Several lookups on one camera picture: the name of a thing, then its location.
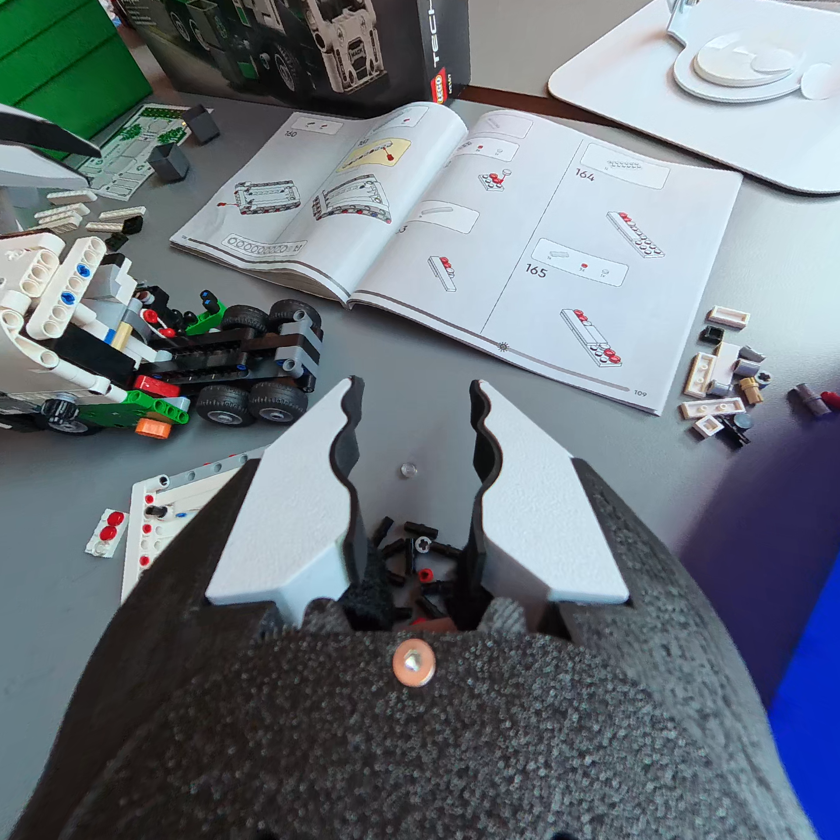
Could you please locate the dark grey toy bin brick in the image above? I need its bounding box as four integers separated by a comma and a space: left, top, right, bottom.
182, 104, 221, 146
147, 142, 190, 184

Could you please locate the blue clothing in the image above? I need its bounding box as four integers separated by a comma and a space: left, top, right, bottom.
676, 413, 840, 840

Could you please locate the heap of black toy pins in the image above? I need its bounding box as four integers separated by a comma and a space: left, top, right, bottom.
369, 515, 475, 632

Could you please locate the white plate with red studs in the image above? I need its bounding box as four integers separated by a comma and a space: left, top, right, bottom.
84, 508, 130, 559

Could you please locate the grey and red toy pin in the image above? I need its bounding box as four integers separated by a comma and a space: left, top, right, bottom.
787, 383, 840, 418

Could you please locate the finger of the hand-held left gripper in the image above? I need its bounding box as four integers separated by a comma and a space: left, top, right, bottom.
0, 105, 103, 160
0, 144, 90, 231

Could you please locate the heap of small mixed bricks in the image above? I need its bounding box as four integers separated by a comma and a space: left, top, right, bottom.
681, 304, 774, 450

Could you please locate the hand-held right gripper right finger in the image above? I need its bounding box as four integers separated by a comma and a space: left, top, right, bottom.
467, 379, 631, 627

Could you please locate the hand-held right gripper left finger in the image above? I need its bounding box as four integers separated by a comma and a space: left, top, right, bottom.
205, 377, 366, 627

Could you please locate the toy brick truck model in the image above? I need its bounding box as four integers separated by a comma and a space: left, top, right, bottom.
0, 230, 324, 441

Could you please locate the white toy brick panel assembly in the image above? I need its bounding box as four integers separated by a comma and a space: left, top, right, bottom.
121, 445, 271, 605

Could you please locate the green and white sticker sheet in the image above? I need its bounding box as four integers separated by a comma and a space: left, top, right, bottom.
77, 104, 215, 202

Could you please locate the open instruction booklet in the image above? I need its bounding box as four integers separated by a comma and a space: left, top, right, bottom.
169, 101, 744, 417

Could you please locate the dark printed toy set box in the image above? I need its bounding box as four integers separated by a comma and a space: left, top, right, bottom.
121, 0, 472, 120

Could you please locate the green box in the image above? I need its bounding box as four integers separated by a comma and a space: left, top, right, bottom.
0, 0, 154, 158

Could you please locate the white monitor stand base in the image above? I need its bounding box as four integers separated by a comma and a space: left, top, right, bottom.
548, 0, 840, 195

